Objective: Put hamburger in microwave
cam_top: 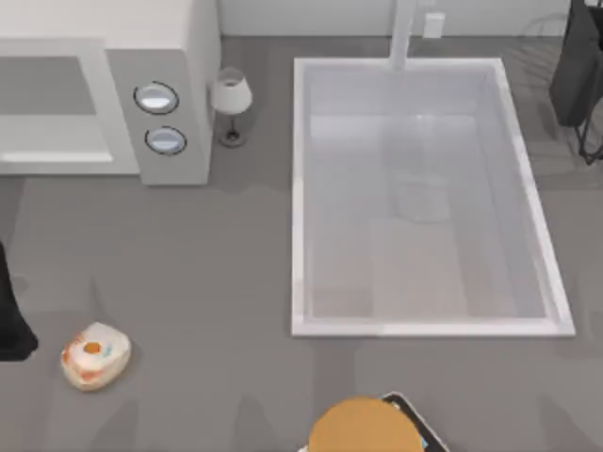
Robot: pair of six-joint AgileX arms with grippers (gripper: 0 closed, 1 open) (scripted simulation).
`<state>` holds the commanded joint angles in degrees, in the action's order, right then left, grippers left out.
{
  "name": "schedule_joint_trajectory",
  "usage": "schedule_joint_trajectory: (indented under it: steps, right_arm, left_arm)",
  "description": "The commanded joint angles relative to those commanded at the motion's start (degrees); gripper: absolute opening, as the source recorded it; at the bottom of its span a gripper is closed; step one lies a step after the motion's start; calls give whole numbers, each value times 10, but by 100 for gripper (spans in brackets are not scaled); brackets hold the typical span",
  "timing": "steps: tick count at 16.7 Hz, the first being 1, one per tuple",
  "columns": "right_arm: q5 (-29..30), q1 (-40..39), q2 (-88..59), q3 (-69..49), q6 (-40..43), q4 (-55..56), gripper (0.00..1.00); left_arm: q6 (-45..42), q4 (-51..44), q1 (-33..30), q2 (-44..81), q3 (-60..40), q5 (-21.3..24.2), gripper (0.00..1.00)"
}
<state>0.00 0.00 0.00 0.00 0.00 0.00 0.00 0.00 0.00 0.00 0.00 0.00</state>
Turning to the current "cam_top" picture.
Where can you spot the white sink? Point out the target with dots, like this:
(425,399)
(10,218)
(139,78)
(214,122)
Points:
(414,212)

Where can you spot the white wine glass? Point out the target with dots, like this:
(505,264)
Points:
(230,94)

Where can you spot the round microwave knob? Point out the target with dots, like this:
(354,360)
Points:
(165,140)
(156,98)

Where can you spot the round orange-brown lid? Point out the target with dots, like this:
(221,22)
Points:
(365,426)

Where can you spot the tall white tap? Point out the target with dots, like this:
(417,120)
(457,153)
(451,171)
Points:
(403,33)

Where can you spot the pale microwave oven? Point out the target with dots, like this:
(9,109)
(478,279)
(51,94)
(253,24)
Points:
(155,42)

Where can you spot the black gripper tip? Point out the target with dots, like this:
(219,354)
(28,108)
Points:
(11,325)

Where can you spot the black tablet with grey frame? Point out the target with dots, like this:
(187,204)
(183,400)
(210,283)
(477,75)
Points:
(419,424)

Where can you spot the white wall socket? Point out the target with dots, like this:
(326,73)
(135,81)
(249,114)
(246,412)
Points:
(434,24)

